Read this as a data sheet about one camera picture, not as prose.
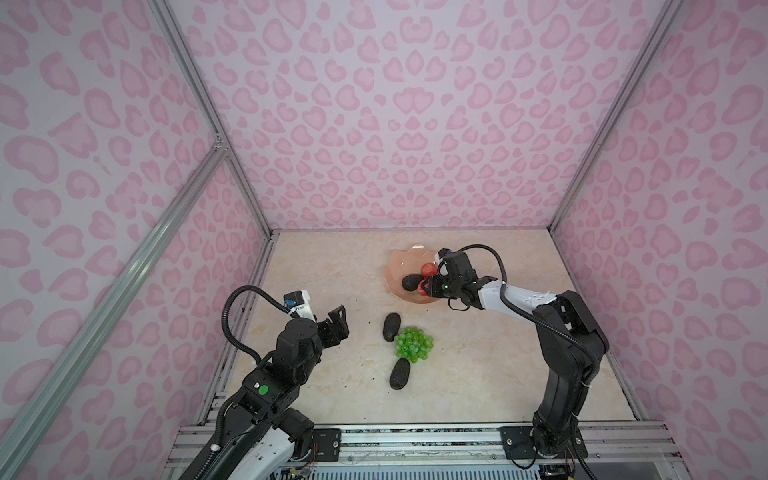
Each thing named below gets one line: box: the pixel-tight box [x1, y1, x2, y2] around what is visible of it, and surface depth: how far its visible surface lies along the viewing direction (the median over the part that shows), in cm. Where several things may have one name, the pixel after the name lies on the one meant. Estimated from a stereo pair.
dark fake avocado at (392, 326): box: [383, 312, 401, 342], surface depth 92 cm
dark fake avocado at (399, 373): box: [389, 357, 411, 390], surface depth 83 cm
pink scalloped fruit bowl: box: [383, 244, 439, 304], surface depth 108 cm
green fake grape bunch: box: [394, 327, 434, 364], surface depth 87 cm
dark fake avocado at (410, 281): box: [402, 274, 423, 291], surface depth 101 cm
